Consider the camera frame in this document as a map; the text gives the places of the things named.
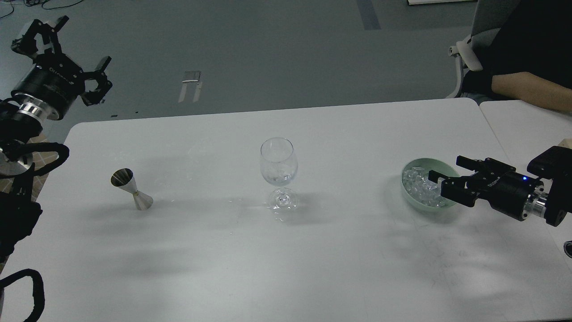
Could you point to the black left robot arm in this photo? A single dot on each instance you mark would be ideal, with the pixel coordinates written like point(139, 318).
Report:
point(21, 122)

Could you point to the white office chair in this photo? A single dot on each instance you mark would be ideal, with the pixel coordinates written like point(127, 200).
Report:
point(488, 19)

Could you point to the clear wine glass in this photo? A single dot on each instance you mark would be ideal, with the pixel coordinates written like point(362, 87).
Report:
point(279, 166)

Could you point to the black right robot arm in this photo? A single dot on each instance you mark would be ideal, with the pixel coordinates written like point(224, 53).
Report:
point(553, 168)

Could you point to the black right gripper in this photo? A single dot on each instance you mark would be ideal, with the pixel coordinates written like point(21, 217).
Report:
point(513, 194)

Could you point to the person's bare forearm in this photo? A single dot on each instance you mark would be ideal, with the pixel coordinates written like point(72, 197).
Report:
point(533, 90)

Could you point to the beige checked cushion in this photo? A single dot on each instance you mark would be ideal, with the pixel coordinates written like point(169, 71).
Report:
point(20, 210)

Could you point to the steel cocktail jigger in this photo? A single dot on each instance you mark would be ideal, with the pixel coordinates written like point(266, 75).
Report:
point(125, 180)

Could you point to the pile of ice cubes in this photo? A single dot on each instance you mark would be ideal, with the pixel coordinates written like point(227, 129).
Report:
point(417, 185)

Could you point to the green bowl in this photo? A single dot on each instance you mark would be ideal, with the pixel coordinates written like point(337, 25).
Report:
point(429, 164)

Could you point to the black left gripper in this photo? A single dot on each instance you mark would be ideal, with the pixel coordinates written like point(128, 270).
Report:
point(54, 78)

